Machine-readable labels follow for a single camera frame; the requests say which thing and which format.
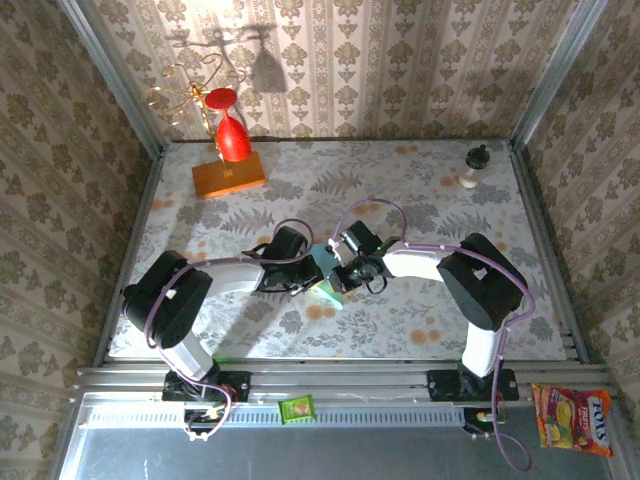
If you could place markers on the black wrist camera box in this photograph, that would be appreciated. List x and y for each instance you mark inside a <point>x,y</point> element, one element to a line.
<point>357,237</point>
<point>286,242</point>

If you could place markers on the aluminium frame post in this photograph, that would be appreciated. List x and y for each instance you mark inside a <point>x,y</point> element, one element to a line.
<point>557,70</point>
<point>112,75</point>

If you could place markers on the aluminium side rail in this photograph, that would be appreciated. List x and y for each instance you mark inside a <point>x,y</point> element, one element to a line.
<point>132,240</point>
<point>547,250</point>

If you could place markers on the small black-capped bottle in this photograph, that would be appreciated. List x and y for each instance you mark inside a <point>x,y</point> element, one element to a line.
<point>473,159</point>

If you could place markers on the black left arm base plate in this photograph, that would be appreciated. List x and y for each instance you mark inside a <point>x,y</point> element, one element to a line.
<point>235,387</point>

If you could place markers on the grey metal sheet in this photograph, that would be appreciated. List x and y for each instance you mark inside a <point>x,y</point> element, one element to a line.
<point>325,455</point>

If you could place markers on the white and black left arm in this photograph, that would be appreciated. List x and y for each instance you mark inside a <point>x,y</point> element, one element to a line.
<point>230,275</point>

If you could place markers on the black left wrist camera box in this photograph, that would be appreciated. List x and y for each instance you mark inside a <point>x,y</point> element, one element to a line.
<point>286,242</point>

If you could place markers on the red wine glass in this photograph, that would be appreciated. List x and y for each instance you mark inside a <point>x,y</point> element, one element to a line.
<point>233,140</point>

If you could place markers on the orange Fox's candy bag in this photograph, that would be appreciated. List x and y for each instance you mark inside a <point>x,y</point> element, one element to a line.
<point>575,420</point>

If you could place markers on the floral print table cover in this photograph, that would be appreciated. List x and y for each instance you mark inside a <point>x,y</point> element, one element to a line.
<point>375,320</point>

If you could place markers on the small green candy packet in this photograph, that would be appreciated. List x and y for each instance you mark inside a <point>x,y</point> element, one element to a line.
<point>297,409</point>

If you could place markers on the aluminium front rail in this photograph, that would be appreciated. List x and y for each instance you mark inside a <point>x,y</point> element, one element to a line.
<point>340,381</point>

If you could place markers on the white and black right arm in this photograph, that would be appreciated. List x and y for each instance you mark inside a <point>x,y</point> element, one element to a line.
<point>415,261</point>

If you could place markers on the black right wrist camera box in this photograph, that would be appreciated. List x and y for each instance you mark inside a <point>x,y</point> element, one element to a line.
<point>357,237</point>

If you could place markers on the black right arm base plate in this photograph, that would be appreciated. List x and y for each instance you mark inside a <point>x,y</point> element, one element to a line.
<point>442,386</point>

